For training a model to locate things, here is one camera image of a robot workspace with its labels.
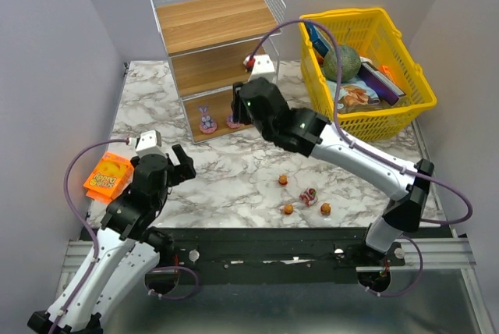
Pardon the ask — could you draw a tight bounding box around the orange sponge box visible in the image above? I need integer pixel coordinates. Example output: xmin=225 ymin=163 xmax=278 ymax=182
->
xmin=83 ymin=151 xmax=134 ymax=204

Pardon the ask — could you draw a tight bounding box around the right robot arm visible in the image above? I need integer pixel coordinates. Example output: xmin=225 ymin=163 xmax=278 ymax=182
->
xmin=231 ymin=78 xmax=434 ymax=254

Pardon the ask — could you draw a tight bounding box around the orange burger toy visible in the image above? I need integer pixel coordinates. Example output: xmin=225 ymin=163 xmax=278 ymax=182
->
xmin=281 ymin=204 xmax=294 ymax=215

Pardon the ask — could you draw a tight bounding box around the snack bag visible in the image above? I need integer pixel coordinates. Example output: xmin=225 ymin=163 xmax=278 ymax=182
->
xmin=337 ymin=79 xmax=382 ymax=114

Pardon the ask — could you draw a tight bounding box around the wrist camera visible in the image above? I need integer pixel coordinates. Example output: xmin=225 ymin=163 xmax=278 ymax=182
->
xmin=128 ymin=130 xmax=165 ymax=158
xmin=243 ymin=54 xmax=276 ymax=83

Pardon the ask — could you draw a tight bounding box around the orange duck toy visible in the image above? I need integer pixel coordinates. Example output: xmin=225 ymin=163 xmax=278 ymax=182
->
xmin=320 ymin=203 xmax=331 ymax=216

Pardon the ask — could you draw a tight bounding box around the small orange bear toy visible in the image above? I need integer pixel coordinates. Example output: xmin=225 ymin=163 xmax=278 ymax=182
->
xmin=278 ymin=175 xmax=288 ymax=186

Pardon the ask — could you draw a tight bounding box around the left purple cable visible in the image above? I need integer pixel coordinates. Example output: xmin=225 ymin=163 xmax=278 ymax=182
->
xmin=48 ymin=137 xmax=137 ymax=334

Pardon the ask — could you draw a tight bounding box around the small orange box in basket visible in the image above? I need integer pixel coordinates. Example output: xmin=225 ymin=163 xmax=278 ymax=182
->
xmin=380 ymin=66 xmax=394 ymax=81

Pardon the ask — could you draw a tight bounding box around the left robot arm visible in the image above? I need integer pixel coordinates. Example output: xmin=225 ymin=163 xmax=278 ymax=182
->
xmin=27 ymin=140 xmax=196 ymax=333

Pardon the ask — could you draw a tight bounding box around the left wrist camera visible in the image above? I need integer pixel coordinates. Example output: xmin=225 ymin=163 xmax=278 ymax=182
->
xmin=128 ymin=130 xmax=165 ymax=158

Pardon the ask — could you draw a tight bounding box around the yellow plastic basket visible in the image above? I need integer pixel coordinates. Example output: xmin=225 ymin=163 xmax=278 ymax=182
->
xmin=301 ymin=8 xmax=437 ymax=141

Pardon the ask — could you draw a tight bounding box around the green melon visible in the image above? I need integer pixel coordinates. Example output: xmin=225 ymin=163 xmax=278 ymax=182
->
xmin=323 ymin=44 xmax=362 ymax=83

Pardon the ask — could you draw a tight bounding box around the white wire wooden shelf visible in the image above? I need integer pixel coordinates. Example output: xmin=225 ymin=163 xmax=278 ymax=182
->
xmin=150 ymin=0 xmax=285 ymax=144

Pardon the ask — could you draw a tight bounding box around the purple box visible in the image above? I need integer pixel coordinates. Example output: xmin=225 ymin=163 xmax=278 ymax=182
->
xmin=358 ymin=62 xmax=406 ymax=106

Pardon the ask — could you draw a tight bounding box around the red white cake toy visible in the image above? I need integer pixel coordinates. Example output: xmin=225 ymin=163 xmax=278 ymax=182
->
xmin=299 ymin=187 xmax=317 ymax=207

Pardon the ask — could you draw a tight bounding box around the blue book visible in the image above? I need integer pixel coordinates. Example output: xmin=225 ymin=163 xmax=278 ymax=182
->
xmin=304 ymin=23 xmax=334 ymax=58

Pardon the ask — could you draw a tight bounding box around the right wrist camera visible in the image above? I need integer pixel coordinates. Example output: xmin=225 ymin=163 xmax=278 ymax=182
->
xmin=243 ymin=54 xmax=276 ymax=83

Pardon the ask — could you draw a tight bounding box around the purple bunny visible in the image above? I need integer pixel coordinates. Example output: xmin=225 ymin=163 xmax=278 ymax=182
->
xmin=226 ymin=114 xmax=241 ymax=129
xmin=198 ymin=105 xmax=218 ymax=134

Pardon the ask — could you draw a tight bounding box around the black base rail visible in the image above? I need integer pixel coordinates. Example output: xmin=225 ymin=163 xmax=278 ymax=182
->
xmin=80 ymin=226 xmax=457 ymax=286

